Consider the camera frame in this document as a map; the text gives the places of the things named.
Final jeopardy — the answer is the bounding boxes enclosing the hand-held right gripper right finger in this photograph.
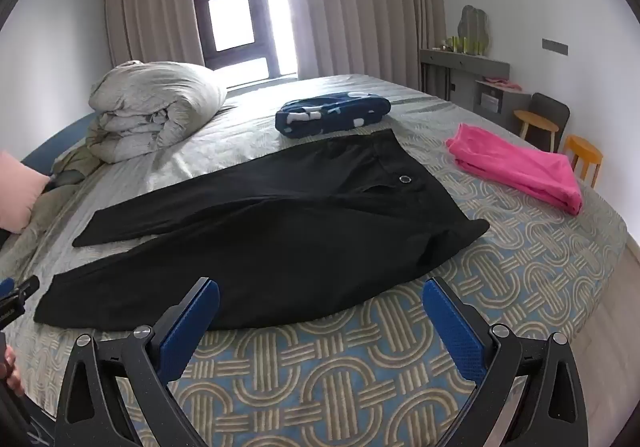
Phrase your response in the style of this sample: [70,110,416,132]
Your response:
[422,277,590,447]

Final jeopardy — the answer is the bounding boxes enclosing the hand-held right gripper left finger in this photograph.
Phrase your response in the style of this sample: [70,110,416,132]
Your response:
[54,277,221,447]

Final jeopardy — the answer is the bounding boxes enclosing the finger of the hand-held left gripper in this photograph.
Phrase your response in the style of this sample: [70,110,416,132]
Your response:
[0,275,41,303]

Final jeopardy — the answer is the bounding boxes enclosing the black pants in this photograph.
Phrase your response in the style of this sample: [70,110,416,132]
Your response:
[34,128,491,332]

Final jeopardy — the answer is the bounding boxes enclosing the person's left hand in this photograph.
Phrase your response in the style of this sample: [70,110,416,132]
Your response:
[0,349,24,396]

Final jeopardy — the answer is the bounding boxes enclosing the pale pink pillow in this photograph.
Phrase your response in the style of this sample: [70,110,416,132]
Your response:
[0,150,49,234]

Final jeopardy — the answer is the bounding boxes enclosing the olive cloth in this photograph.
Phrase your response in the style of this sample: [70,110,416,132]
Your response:
[50,122,108,189]

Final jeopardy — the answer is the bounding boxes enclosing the bed with patterned cover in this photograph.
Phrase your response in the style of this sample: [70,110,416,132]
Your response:
[0,73,628,447]

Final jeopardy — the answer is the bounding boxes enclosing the blue headboard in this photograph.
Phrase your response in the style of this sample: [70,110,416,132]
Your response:
[20,112,96,178]

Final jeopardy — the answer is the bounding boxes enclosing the pink folded garment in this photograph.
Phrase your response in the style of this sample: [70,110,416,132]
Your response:
[446,124,584,215]

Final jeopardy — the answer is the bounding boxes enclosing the folded grey duvet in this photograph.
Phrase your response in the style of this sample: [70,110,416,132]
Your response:
[89,60,228,164]

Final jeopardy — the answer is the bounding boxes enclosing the orange stool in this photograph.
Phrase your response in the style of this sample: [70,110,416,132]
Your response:
[562,134,604,188]

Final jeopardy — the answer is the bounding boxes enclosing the light wooden stool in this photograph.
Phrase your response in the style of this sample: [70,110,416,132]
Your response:
[514,110,560,153]

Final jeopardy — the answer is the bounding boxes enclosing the dark chair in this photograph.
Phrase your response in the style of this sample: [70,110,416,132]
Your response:
[527,92,571,153]

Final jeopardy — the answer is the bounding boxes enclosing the navy patterned folded garment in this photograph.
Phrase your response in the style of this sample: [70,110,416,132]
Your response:
[275,91,392,139]

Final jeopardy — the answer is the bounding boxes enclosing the grey dresser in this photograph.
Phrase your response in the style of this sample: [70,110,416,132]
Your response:
[419,47,532,130]

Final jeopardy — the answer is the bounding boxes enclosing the pink cloth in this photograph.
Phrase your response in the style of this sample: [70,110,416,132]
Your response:
[482,74,523,91]

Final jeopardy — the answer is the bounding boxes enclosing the beige curtain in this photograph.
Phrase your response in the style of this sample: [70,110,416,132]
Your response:
[102,0,206,73]
[277,0,448,93]

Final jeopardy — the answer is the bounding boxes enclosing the wavy edged mirror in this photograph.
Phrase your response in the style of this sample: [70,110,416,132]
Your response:
[459,4,488,53]

